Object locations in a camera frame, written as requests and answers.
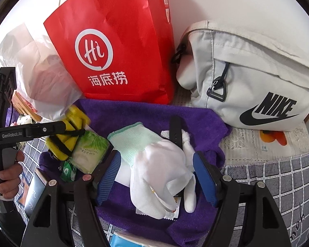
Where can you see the dark green tin box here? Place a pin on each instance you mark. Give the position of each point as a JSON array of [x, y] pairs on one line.
[[36, 193]]

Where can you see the grey waist bag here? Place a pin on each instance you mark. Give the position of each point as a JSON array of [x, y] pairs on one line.
[[247, 64]]

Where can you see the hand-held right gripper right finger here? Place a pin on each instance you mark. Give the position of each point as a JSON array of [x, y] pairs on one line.
[[206, 177]]

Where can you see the white plastic shopping bag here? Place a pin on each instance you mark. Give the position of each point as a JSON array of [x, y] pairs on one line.
[[28, 56]]

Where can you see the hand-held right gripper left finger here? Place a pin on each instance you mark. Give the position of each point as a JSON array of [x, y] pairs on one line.
[[109, 177]]

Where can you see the person's left hand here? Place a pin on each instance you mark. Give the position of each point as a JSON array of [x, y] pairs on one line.
[[11, 177]]

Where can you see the grey checked cloth with star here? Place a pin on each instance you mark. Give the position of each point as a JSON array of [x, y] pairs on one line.
[[285, 185]]

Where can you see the green wet wipe packet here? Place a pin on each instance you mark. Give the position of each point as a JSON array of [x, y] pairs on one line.
[[68, 171]]

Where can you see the blue tissue pack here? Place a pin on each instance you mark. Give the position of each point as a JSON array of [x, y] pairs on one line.
[[123, 241]]

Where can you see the red paper shopping bag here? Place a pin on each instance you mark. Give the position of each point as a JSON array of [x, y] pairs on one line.
[[118, 18]]

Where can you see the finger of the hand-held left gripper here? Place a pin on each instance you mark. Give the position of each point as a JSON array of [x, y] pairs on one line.
[[46, 129]]

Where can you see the fruit print packet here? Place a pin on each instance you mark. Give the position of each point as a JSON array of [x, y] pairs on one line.
[[173, 212]]

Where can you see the light green tissue pack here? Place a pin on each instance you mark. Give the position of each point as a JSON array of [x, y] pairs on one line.
[[90, 151]]

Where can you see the purple towel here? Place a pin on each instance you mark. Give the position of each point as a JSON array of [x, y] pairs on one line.
[[149, 115]]

